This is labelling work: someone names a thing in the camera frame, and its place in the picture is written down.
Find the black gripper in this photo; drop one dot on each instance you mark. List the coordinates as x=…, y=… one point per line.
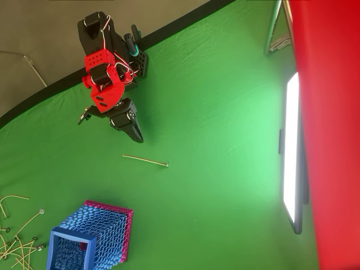
x=122, y=118

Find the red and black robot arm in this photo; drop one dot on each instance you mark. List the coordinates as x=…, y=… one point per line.
x=98, y=60

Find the blue and pink lattice basket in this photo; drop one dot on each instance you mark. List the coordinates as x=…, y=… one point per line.
x=107, y=225

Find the green table cloth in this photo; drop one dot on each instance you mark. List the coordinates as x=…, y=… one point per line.
x=211, y=140

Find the black and teal clamp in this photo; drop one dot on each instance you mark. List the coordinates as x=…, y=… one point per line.
x=132, y=46

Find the black LED light panel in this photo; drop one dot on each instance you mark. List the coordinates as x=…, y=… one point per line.
x=291, y=140

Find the chrome tube stand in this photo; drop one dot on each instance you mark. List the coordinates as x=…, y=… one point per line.
x=269, y=33

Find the small gripper camera board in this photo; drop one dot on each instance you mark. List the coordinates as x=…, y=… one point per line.
x=83, y=116

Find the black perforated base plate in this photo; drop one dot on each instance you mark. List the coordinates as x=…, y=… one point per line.
x=142, y=63

